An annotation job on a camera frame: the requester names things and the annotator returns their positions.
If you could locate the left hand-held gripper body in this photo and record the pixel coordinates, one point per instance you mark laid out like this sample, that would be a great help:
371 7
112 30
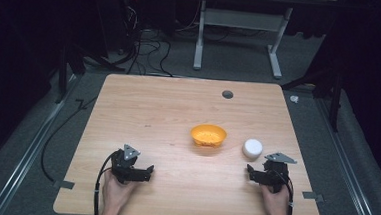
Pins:
125 165

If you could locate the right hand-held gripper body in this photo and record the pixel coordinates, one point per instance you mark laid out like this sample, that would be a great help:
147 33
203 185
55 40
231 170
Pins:
274 172

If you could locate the person's left hand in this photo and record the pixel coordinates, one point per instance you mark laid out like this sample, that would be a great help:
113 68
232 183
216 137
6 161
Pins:
116 191

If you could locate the person's right hand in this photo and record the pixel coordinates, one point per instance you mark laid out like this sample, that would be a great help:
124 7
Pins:
275 203

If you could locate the white round cup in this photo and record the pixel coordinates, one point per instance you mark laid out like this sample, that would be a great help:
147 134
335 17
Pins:
252 148

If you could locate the grey tape strip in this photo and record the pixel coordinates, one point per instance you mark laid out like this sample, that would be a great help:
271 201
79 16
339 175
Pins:
64 184
312 196

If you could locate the orange plastic bowl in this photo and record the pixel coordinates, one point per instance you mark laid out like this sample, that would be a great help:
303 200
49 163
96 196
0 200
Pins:
208 135

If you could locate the white crumpled paper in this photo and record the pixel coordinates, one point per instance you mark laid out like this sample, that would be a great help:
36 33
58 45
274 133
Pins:
294 99

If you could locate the black metal stand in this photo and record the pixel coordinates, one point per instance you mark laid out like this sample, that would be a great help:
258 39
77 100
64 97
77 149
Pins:
68 63
330 89

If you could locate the metal floor rail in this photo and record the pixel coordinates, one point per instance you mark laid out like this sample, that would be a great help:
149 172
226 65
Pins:
32 148
351 170

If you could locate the white metal table frame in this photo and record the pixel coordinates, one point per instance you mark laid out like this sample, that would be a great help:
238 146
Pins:
240 19

